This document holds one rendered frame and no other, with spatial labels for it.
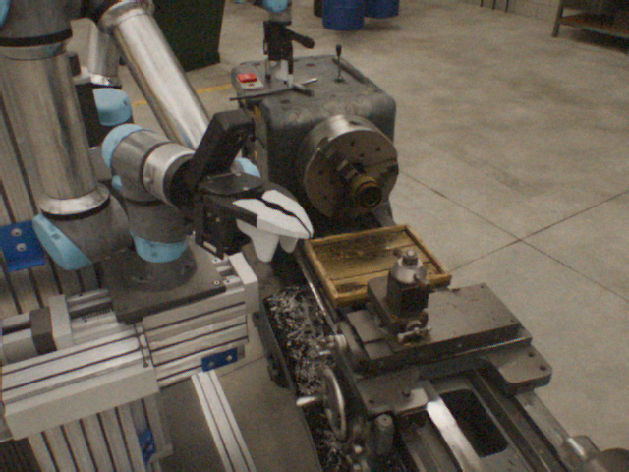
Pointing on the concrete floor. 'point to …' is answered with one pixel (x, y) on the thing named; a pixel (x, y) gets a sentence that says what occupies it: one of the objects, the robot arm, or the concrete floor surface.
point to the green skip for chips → (191, 30)
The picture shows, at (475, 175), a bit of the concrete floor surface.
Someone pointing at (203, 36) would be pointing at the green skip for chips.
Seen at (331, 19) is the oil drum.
